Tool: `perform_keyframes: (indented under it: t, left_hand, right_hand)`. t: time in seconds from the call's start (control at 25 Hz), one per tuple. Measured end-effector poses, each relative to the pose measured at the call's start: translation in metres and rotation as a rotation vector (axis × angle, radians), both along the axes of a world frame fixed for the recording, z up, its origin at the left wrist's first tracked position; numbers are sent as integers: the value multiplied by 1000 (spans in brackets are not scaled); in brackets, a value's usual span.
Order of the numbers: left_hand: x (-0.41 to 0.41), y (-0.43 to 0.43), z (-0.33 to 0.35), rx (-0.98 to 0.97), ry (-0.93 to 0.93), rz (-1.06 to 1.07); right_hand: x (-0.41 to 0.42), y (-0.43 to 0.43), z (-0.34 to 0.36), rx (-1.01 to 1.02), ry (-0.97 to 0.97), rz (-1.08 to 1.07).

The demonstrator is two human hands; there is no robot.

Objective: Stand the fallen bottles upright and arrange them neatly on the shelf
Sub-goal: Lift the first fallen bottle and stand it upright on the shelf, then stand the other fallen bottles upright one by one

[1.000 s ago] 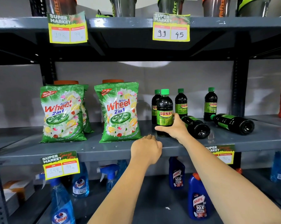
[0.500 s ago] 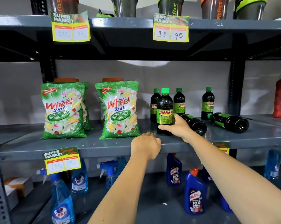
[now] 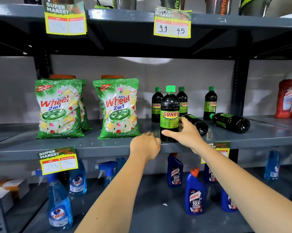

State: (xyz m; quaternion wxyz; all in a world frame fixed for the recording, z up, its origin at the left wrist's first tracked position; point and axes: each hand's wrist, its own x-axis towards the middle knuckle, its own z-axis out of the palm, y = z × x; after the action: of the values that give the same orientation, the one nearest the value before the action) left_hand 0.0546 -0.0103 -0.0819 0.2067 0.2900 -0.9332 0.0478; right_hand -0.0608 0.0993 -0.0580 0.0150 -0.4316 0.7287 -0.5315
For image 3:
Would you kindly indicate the white cardboard box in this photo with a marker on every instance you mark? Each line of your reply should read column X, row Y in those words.
column 5, row 200

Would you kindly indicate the blue glass cleaner spray bottle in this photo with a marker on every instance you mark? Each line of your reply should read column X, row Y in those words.
column 59, row 206
column 272, row 166
column 108, row 171
column 78, row 181

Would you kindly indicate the person's right thumb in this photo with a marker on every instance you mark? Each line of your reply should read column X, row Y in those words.
column 172, row 135

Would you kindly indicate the orange lidded jar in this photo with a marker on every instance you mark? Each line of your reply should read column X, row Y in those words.
column 112, row 76
column 62, row 76

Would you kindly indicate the brown cardboard box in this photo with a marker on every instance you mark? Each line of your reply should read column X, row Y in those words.
column 15, row 188

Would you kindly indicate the yellow green price tag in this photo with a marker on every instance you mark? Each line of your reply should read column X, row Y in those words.
column 57, row 161
column 64, row 21
column 220, row 146
column 172, row 24

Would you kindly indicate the person's left hand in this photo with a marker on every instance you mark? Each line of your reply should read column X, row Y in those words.
column 146, row 145

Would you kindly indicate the person's left fingers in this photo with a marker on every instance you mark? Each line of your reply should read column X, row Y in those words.
column 148, row 134

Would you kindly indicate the green detergent powder packet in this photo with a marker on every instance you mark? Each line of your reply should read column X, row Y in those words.
column 118, row 109
column 58, row 109

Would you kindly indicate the dark green-capped cleaner bottle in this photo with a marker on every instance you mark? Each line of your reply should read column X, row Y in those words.
column 169, row 111

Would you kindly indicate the person's left forearm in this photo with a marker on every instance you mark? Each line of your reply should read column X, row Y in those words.
column 116, row 198

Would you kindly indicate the blue toilet cleaner bottle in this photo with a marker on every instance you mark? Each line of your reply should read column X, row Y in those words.
column 227, row 202
column 195, row 195
column 210, row 175
column 175, row 172

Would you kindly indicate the grey metal shelving rack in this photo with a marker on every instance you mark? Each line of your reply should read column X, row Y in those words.
column 126, row 33

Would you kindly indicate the person's right forearm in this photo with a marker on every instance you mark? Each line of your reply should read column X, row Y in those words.
column 245, row 191

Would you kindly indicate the person's right hand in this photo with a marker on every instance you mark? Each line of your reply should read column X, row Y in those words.
column 189, row 135

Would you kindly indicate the group of dark cleaner bottles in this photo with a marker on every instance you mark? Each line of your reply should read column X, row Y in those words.
column 210, row 106

